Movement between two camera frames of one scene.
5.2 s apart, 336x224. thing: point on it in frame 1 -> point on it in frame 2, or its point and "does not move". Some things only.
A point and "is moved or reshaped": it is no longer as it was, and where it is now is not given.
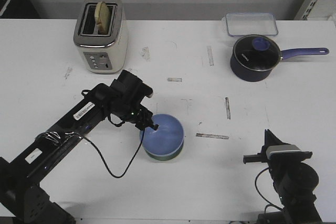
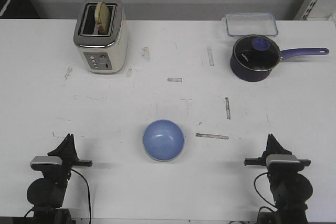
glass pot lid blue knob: (257, 53) does not move
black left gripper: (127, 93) -> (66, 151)
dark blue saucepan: (254, 56) does not move
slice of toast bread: (102, 18) does not move
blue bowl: (168, 138) is moved or reshaped
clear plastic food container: (241, 24) does not move
